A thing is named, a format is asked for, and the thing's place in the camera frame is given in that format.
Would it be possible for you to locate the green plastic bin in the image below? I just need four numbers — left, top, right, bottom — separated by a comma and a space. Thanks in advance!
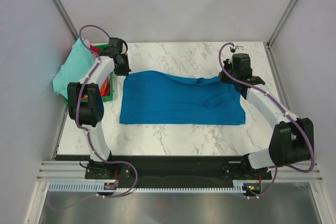
53, 40, 114, 104

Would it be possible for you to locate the blue t shirt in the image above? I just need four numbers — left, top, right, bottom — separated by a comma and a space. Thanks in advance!
119, 70, 246, 125

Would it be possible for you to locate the teal t shirt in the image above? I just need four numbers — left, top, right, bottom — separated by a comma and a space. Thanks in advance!
52, 38, 95, 99

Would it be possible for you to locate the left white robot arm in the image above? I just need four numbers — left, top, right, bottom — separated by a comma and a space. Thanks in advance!
67, 37, 131, 178

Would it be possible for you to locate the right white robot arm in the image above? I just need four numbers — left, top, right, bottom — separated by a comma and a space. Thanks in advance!
219, 53, 314, 179

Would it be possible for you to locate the orange t shirt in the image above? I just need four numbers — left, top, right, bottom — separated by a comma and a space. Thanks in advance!
81, 79, 111, 101

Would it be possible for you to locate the dark red t shirt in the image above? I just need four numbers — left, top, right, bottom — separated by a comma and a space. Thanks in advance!
90, 45, 100, 55

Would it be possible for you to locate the pink t shirt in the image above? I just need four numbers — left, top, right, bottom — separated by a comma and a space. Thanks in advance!
84, 39, 100, 59

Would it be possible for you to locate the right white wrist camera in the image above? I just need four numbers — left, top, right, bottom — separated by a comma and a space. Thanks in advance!
230, 45, 244, 54

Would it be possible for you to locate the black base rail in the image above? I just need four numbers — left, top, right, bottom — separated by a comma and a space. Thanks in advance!
85, 156, 272, 188

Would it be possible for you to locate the right aluminium frame post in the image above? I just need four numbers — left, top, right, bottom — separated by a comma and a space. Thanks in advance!
266, 0, 314, 49

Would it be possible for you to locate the aluminium frame post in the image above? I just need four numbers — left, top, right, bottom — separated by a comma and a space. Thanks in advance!
52, 0, 79, 41
266, 0, 314, 49

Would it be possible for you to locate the left aluminium frame post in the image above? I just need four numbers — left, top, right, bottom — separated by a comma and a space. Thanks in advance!
52, 0, 79, 41

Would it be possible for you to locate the white slotted cable duct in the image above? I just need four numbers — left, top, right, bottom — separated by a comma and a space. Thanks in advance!
48, 182, 246, 194

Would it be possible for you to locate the aluminium front rail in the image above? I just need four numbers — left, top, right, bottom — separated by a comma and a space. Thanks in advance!
37, 161, 323, 183

